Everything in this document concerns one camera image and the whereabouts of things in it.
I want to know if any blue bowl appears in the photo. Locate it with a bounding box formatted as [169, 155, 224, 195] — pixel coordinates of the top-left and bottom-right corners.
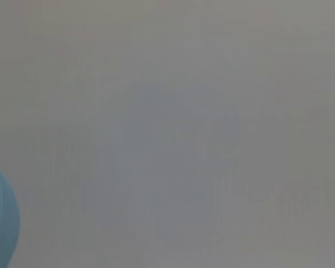
[0, 161, 21, 268]

